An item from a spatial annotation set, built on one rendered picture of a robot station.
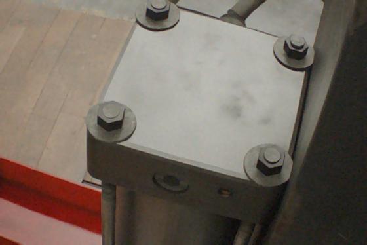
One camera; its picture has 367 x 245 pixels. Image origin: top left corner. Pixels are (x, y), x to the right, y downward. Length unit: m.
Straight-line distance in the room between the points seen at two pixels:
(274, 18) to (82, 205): 1.67
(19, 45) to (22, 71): 0.06
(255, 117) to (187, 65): 0.04
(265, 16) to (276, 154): 2.26
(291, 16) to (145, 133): 2.29
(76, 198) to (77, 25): 0.33
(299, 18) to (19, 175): 1.74
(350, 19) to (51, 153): 0.87
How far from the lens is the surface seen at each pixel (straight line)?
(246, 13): 0.41
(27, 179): 1.02
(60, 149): 1.08
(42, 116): 1.11
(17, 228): 1.01
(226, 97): 0.36
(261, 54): 0.38
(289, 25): 2.58
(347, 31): 0.23
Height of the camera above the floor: 1.78
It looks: 53 degrees down
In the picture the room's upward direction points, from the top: 9 degrees clockwise
